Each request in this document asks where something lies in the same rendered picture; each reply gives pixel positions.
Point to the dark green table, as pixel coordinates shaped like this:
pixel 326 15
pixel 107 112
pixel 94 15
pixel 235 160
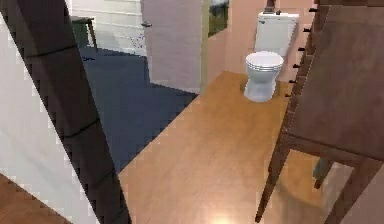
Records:
pixel 81 31

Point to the white toilet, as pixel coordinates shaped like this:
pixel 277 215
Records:
pixel 263 70

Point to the white room door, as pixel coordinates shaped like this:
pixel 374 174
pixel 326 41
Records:
pixel 173 43

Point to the brown wooden chest of drawers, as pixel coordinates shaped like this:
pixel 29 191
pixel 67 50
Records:
pixel 336 96

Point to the dark brown bottle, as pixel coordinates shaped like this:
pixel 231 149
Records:
pixel 270 6

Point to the window with green view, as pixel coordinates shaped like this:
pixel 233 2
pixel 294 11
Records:
pixel 218 18

